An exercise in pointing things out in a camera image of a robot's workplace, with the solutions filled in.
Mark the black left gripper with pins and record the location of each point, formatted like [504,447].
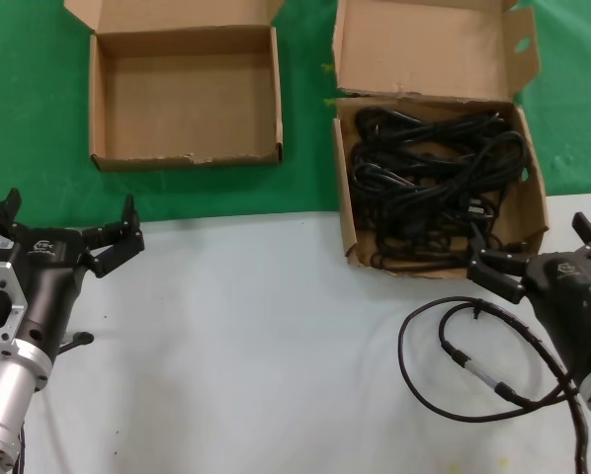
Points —
[48,276]

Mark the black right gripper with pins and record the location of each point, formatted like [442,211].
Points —
[567,296]

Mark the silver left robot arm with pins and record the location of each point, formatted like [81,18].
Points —
[4,395]

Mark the cardboard box with intact lid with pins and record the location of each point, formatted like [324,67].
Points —
[187,99]

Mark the cardboard box with torn lid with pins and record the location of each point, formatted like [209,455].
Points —
[424,44]

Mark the small black clamp knob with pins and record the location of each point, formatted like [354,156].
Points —
[80,339]

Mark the green table cloth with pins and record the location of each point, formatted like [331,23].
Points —
[28,99]

